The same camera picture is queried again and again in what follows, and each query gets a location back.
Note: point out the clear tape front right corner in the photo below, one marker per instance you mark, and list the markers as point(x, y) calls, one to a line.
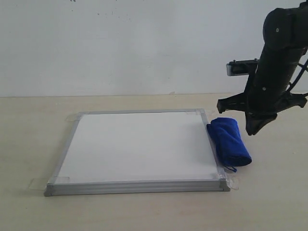
point(228, 182)

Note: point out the white whiteboard with aluminium frame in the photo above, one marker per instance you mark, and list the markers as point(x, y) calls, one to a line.
point(146, 151)

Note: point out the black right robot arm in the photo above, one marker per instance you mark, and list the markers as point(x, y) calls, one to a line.
point(286, 28)

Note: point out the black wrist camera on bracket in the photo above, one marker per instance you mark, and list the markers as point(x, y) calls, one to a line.
point(241, 68)

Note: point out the blue cloth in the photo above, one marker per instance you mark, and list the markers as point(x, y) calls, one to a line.
point(230, 148)

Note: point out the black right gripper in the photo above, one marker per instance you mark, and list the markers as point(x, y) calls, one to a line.
point(267, 95)

